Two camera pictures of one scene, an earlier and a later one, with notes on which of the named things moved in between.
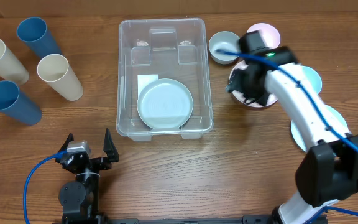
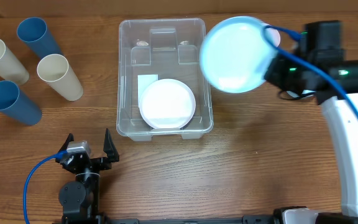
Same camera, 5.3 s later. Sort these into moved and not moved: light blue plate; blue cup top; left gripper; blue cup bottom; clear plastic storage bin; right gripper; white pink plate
Moved: right gripper; white pink plate; light blue plate
Not moved: blue cup top; left gripper; clear plastic storage bin; blue cup bottom
